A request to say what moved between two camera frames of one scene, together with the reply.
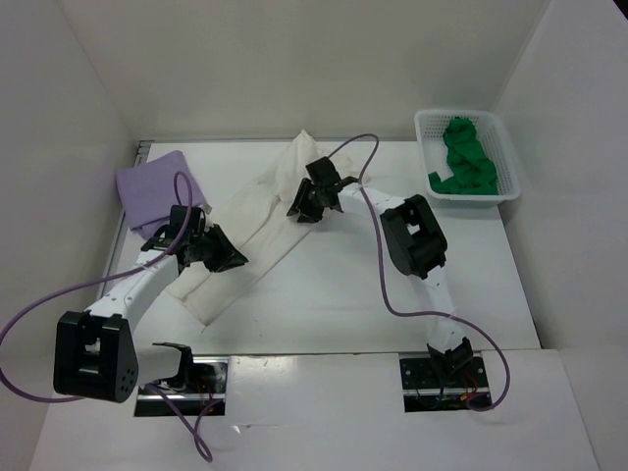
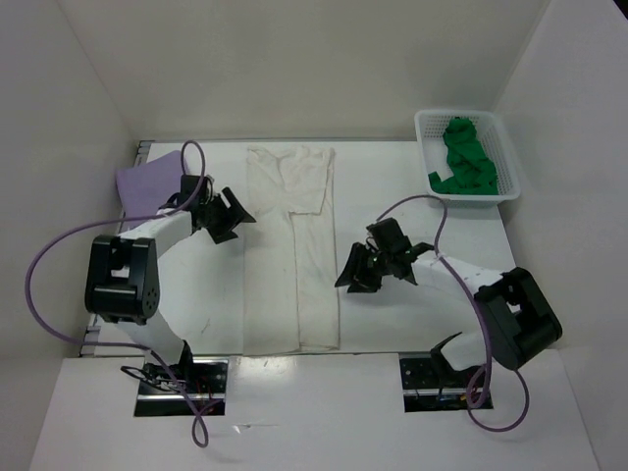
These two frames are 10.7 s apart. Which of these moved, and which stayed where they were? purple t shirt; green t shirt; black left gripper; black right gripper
Moved: black left gripper; black right gripper
Stayed: green t shirt; purple t shirt
